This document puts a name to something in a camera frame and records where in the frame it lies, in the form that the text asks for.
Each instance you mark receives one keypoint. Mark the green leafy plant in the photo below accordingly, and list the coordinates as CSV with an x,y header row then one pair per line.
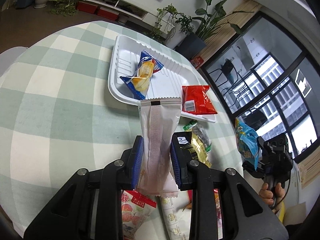
x,y
211,22

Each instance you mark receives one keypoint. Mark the blue yellow cake packet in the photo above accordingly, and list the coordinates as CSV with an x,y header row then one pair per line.
x,y
139,83

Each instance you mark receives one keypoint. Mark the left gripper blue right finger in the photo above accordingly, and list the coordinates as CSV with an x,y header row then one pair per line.
x,y
180,157

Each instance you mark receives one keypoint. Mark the white tv cabinet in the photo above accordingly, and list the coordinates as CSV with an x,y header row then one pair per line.
x,y
128,10

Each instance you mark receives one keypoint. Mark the trailing green plant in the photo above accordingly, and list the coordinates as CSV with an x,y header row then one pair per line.
x,y
168,23

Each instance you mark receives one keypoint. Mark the light blue snack bag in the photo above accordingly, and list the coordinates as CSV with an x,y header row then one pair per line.
x,y
246,141

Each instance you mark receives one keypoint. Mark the clear green-edged seed packet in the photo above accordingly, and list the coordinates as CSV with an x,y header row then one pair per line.
x,y
195,127

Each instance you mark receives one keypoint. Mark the red box on floor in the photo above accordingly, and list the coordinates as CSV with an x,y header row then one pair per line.
x,y
197,61

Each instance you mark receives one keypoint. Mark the red-topped lychee snack packet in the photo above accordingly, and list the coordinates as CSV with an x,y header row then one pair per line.
x,y
135,209

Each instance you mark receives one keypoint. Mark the pale pink long packet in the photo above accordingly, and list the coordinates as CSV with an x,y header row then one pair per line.
x,y
159,119

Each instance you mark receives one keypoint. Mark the right hand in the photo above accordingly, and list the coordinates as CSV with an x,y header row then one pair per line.
x,y
269,197

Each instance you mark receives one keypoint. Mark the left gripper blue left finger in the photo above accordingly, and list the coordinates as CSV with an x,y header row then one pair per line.
x,y
132,159

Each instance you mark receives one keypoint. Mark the black snack packet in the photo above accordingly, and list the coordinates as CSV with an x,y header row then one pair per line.
x,y
184,140

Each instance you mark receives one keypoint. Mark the bright red snack bag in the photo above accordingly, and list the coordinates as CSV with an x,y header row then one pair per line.
x,y
196,100

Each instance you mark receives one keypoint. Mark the green checked tablecloth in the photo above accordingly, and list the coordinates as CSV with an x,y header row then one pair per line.
x,y
57,115

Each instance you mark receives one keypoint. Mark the gold foil snack packet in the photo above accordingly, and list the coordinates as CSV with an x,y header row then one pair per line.
x,y
202,150

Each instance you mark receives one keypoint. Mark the dark blue plant pot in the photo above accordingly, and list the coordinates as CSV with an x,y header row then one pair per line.
x,y
190,46

